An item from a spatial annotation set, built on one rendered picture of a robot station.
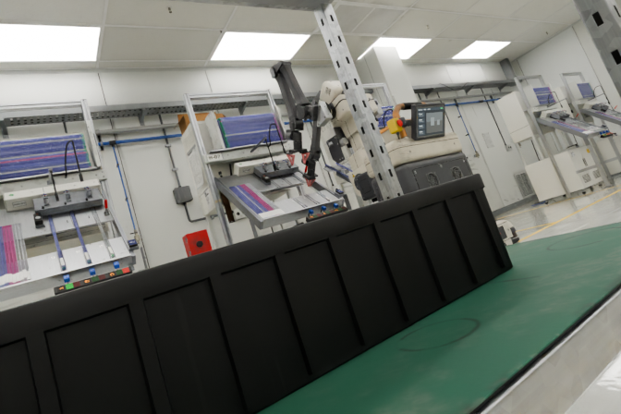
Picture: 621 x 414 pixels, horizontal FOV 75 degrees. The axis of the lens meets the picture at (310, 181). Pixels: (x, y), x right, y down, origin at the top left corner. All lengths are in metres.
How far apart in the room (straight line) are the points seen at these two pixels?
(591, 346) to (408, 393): 0.11
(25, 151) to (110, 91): 2.10
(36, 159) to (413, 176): 2.20
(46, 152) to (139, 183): 1.72
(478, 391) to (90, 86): 4.82
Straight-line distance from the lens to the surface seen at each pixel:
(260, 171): 3.15
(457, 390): 0.24
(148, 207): 4.48
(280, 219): 2.67
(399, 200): 0.40
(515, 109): 6.95
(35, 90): 4.87
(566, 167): 6.74
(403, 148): 1.98
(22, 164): 2.94
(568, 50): 10.00
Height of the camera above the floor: 0.44
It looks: 9 degrees up
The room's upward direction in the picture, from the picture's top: 19 degrees counter-clockwise
